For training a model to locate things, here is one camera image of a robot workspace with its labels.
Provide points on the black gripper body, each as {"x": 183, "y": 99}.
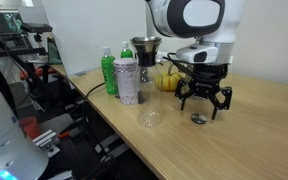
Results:
{"x": 205, "y": 81}

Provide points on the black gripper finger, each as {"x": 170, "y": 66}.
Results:
{"x": 182, "y": 92}
{"x": 221, "y": 100}

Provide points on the round silver lid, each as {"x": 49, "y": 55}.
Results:
{"x": 198, "y": 118}

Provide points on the glass carafe with steel funnel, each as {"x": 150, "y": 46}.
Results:
{"x": 149, "y": 96}

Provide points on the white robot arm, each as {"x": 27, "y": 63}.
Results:
{"x": 213, "y": 25}

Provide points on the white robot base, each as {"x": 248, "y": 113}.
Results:
{"x": 20, "y": 158}

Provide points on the green bottle near table edge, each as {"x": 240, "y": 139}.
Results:
{"x": 108, "y": 71}

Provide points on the small yellow pumpkin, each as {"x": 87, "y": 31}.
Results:
{"x": 168, "y": 80}

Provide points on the white clip-top canister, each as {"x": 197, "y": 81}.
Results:
{"x": 125, "y": 72}

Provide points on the red cup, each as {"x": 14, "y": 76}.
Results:
{"x": 30, "y": 126}

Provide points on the green bottle nearer wall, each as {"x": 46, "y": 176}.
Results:
{"x": 126, "y": 51}

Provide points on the aluminium rail with orange clamp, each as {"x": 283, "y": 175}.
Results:
{"x": 50, "y": 143}

